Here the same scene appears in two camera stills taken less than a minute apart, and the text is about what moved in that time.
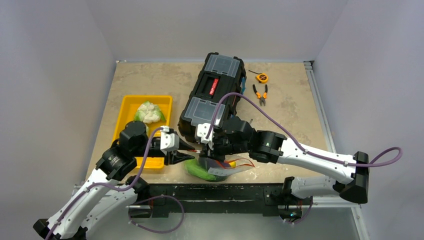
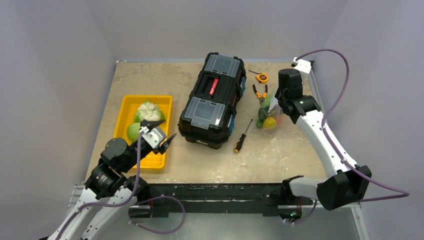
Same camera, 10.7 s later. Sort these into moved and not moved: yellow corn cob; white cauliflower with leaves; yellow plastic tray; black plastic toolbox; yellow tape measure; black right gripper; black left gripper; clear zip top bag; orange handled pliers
Moved: black left gripper; clear zip top bag; yellow corn cob; black right gripper
Not moved: yellow tape measure; yellow plastic tray; white cauliflower with leaves; black plastic toolbox; orange handled pliers
